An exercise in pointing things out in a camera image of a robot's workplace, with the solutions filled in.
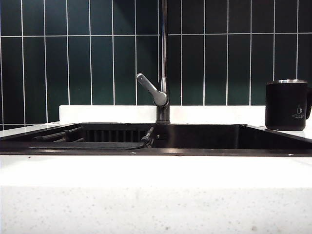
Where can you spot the black mug with steel rim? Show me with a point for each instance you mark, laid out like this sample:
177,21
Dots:
284,104

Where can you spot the black sink basin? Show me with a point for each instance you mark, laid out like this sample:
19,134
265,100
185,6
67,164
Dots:
207,137

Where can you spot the black sink drain rack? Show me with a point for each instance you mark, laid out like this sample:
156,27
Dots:
85,145

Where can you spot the grey metal faucet lever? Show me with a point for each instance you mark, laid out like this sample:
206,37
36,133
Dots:
156,93

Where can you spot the dark metal faucet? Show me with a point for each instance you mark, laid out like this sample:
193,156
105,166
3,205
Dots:
163,48

